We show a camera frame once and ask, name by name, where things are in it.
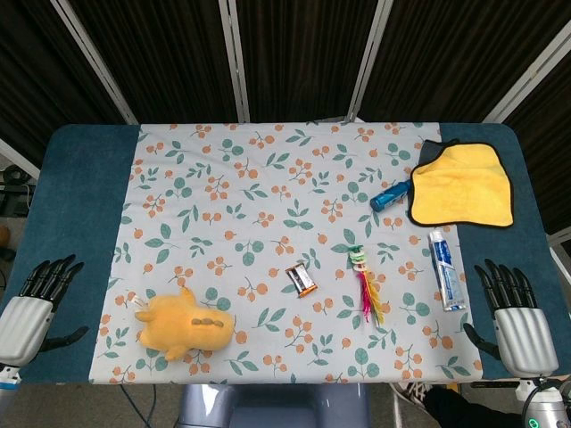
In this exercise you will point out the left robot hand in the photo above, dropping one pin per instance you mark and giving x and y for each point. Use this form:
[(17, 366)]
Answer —
[(20, 327)]

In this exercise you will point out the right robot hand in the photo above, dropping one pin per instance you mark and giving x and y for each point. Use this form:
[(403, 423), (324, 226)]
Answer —
[(524, 341)]

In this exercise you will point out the colourful feather toy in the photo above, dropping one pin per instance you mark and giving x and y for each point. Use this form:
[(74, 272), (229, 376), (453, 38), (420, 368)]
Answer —
[(359, 264)]

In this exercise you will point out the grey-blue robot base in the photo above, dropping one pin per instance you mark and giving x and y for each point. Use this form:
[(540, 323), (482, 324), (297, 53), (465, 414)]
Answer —
[(267, 408)]

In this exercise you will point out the floral tablecloth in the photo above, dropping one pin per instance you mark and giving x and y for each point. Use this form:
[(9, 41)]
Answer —
[(267, 200)]

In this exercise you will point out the orange round object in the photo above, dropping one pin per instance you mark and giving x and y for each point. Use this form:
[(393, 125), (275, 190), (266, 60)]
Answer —
[(3, 236)]

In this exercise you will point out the person leg black trousers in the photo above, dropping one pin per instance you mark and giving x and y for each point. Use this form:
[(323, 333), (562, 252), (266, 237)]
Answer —
[(446, 408)]

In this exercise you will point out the white blue toothpaste tube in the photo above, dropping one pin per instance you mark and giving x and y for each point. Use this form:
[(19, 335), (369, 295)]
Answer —
[(446, 272)]

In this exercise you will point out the white black sneaker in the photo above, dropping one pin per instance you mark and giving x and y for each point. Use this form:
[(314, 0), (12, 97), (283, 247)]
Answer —
[(412, 392)]

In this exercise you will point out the black electronic equipment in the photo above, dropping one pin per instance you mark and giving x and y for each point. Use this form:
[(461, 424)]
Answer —
[(15, 191)]

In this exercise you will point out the teal felt table cover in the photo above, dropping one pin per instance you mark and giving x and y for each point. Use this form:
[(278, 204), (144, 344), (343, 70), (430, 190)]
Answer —
[(80, 200)]

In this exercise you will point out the yellow microfiber cloth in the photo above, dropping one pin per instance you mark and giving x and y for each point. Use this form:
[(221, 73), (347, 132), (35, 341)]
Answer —
[(459, 191)]

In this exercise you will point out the yellow plush toy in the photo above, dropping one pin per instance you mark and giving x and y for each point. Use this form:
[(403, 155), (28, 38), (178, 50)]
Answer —
[(187, 330)]

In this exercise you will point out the blue small tube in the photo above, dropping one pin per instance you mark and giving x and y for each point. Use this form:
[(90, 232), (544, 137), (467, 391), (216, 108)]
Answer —
[(388, 196)]

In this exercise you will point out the dark folding screen panel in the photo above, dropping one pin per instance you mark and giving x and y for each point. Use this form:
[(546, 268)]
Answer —
[(446, 58), (303, 58), (35, 67), (169, 58), (548, 134)]

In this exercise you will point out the white metal frame bar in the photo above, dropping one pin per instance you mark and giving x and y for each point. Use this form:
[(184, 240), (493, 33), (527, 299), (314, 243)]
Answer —
[(20, 158)]

